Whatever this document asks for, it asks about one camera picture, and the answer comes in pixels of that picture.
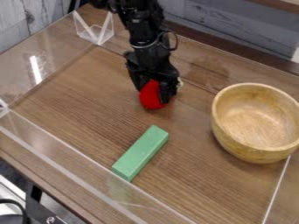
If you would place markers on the green rectangular block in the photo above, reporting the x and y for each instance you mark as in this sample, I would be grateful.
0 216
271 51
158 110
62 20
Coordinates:
141 153

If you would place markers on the clear acrylic corner bracket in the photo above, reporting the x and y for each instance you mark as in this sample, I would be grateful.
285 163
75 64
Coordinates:
96 34

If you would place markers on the clear acrylic tray wall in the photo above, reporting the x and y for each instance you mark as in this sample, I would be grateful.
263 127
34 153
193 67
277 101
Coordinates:
99 196

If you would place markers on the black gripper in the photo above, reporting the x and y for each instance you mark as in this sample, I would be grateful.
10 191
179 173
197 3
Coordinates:
147 63

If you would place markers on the red toy radish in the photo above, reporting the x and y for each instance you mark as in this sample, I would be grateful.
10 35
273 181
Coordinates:
149 95

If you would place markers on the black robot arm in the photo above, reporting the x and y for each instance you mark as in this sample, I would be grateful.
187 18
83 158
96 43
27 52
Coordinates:
142 16

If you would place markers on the black metal table bracket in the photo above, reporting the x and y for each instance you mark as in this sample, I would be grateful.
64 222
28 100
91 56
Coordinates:
36 210

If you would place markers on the wooden bowl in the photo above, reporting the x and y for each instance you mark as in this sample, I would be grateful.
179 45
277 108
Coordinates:
255 122

